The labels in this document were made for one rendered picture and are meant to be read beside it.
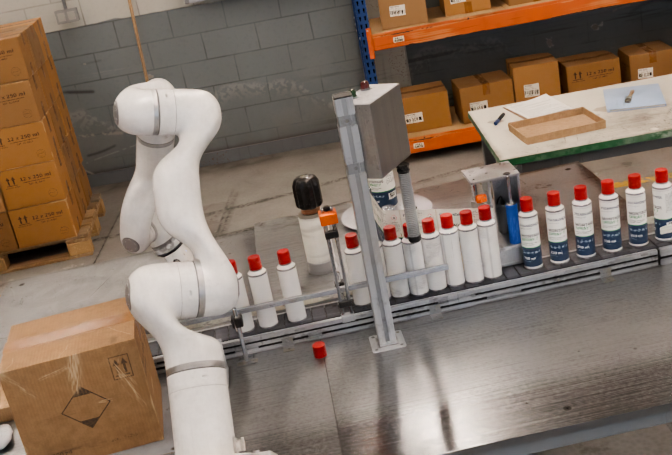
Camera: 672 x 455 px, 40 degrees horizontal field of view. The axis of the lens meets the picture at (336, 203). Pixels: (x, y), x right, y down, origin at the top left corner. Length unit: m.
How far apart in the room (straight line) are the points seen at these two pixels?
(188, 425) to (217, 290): 0.28
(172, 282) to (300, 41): 5.04
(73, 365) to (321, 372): 0.62
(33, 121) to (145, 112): 3.71
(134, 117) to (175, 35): 4.92
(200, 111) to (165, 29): 4.90
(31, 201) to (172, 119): 3.88
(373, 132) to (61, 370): 0.88
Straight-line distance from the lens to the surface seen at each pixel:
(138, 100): 1.99
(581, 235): 2.57
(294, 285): 2.44
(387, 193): 3.00
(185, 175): 1.95
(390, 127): 2.23
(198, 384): 1.85
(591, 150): 3.73
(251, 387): 2.35
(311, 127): 6.98
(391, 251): 2.44
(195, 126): 1.99
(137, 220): 2.28
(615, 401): 2.11
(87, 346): 2.12
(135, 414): 2.18
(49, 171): 5.74
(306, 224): 2.67
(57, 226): 5.85
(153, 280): 1.89
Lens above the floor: 2.02
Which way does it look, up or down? 21 degrees down
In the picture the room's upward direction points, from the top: 11 degrees counter-clockwise
